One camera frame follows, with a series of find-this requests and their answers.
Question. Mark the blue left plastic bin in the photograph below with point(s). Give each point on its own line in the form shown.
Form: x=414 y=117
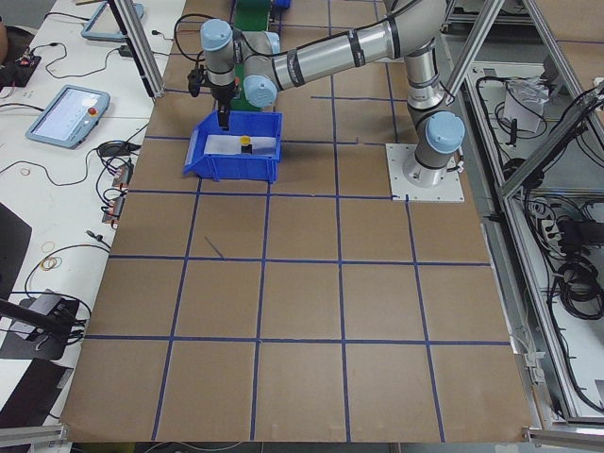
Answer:
x=217 y=167

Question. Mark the black power adapter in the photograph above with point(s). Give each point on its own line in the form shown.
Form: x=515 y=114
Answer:
x=125 y=51

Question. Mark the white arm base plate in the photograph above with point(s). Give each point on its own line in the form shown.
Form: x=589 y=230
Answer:
x=409 y=181

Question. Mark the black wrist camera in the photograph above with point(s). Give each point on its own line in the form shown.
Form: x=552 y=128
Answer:
x=196 y=81

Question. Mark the yellow push button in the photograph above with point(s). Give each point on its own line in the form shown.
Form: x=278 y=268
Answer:
x=246 y=144

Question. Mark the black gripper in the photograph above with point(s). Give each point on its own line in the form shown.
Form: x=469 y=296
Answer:
x=223 y=94

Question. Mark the white foam bin liner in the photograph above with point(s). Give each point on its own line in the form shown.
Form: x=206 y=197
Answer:
x=229 y=145

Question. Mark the near teach pendant tablet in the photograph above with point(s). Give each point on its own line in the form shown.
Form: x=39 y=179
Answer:
x=70 y=117

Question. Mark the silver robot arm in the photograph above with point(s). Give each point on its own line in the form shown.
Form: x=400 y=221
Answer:
x=406 y=32

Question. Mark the aluminium frame post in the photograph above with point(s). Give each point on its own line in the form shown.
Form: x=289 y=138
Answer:
x=131 y=27

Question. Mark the teach pendant tablet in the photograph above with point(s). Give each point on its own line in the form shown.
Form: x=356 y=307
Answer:
x=102 y=27
x=70 y=117

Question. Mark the green conveyor belt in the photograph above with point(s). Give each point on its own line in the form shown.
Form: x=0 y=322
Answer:
x=250 y=15

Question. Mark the far teach pendant tablet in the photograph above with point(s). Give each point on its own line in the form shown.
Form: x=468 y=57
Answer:
x=102 y=27

